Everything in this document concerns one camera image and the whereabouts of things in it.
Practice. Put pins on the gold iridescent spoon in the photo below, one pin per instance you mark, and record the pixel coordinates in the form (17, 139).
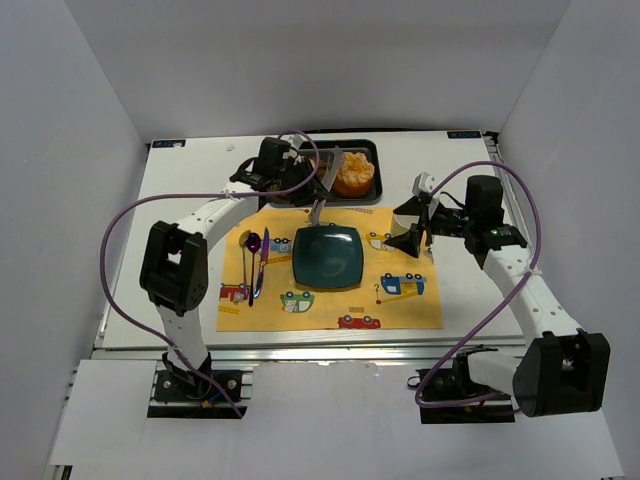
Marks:
(243, 243)

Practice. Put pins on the aluminium frame rail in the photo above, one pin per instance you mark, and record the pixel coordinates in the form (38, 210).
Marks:
(417, 353)

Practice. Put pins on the teal square plate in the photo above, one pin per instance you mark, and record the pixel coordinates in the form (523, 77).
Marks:
(329, 257)

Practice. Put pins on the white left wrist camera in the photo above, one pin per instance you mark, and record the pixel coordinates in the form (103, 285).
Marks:
(295, 141)

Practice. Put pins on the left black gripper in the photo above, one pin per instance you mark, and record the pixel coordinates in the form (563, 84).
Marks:
(310, 188)

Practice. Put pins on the black baking tray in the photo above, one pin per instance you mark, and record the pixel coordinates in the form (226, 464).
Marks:
(350, 145)

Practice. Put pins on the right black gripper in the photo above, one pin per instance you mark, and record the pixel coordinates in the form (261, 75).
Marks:
(425, 226)

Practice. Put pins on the orange bundt cake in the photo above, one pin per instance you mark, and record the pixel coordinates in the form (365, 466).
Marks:
(355, 177)

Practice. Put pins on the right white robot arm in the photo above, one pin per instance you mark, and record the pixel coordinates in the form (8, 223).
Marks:
(564, 368)

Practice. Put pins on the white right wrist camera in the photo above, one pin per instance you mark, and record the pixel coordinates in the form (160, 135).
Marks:
(424, 184)

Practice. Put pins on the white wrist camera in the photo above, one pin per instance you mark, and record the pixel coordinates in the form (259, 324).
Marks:
(424, 184)
(295, 141)

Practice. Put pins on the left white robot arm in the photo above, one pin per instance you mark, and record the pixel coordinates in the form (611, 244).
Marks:
(175, 272)

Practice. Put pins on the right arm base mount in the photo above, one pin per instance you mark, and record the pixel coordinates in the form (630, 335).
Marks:
(473, 403)

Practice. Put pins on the purple iridescent spoon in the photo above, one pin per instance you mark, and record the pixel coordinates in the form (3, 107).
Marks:
(253, 245)

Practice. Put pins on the iridescent purple knife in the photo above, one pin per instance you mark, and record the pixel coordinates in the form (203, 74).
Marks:
(265, 248)

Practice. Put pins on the light green mug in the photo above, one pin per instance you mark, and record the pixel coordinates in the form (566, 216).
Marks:
(401, 224)

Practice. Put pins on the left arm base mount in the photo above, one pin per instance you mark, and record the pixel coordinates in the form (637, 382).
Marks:
(169, 401)

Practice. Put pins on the yellow vehicle print placemat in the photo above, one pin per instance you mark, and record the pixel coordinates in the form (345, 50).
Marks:
(396, 292)

